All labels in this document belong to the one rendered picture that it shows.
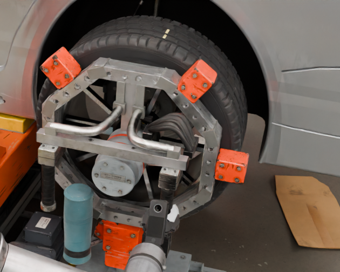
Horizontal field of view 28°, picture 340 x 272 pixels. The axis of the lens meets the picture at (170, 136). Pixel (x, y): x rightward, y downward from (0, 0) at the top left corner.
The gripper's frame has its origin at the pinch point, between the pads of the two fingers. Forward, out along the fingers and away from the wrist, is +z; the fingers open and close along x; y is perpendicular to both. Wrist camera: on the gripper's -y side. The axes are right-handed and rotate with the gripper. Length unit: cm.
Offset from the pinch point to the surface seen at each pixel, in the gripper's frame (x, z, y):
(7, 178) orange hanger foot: -60, 28, 23
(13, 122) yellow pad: -65, 45, 11
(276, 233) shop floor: 35, 108, 83
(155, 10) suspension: -23, 71, -29
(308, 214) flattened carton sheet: 49, 127, 82
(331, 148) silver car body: 44, 44, -2
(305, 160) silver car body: 37, 44, 4
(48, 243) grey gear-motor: -44, 24, 44
